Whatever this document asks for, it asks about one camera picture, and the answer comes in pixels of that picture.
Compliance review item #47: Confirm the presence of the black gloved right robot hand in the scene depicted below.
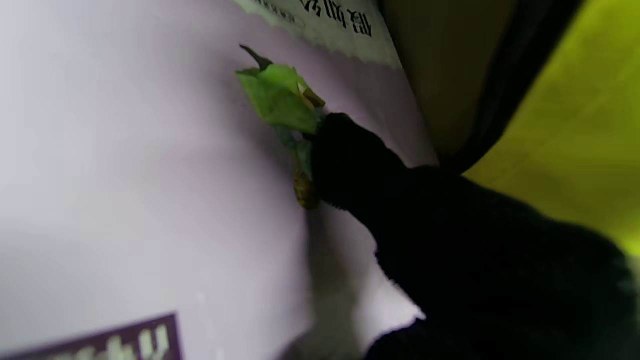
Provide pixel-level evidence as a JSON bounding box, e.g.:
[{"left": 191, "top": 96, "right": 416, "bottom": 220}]
[{"left": 310, "top": 112, "right": 640, "bottom": 360}]

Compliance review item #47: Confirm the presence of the purple and white cover book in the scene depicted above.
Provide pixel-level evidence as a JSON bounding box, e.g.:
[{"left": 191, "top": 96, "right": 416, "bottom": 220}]
[{"left": 0, "top": 0, "right": 440, "bottom": 360}]

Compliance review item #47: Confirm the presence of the blue and yellow school bag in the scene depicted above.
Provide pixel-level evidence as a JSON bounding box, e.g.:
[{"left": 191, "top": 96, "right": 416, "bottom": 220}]
[{"left": 377, "top": 0, "right": 640, "bottom": 257}]

